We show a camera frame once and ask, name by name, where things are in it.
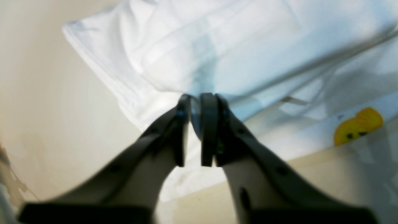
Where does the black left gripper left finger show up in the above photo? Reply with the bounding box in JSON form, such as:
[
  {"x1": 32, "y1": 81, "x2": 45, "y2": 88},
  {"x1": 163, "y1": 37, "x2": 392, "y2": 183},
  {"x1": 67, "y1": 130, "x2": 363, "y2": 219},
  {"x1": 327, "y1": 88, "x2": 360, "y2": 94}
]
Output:
[{"x1": 18, "y1": 95, "x2": 190, "y2": 224}]

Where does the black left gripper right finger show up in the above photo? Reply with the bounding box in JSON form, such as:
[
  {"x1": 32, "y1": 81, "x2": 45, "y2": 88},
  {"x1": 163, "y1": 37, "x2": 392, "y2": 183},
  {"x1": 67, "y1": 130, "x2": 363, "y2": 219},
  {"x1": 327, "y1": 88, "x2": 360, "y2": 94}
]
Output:
[{"x1": 200, "y1": 93, "x2": 377, "y2": 224}]

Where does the white printed t-shirt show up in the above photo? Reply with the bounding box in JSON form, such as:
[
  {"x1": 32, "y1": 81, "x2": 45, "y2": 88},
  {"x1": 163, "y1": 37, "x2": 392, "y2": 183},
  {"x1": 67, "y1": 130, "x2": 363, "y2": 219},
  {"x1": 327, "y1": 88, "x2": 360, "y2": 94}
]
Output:
[{"x1": 63, "y1": 0, "x2": 397, "y2": 206}]

